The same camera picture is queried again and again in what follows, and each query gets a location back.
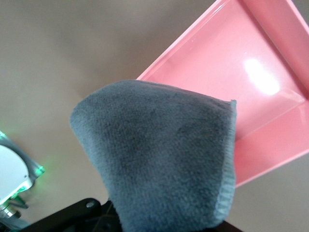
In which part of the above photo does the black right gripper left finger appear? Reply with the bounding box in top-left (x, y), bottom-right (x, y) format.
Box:
top-left (23, 198), bottom-right (123, 232)

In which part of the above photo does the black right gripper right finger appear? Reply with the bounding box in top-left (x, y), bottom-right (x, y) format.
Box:
top-left (221, 219), bottom-right (245, 232)

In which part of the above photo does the grey cloth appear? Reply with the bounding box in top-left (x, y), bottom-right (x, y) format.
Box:
top-left (69, 79), bottom-right (238, 232)

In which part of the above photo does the pink plastic bin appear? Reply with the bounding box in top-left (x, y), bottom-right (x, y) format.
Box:
top-left (135, 0), bottom-right (309, 189)

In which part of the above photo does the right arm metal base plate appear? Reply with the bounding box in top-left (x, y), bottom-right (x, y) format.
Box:
top-left (0, 130), bottom-right (46, 185)

